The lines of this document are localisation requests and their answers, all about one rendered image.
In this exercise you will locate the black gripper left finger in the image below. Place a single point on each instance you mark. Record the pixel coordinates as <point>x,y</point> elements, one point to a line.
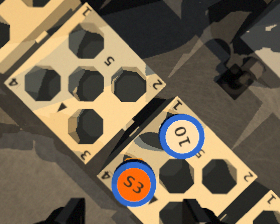
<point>72,213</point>

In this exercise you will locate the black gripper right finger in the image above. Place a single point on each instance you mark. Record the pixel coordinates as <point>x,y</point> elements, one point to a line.
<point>193,213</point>

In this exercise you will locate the beige sloped button box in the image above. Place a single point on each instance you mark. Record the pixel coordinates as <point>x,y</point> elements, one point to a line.
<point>259,48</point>

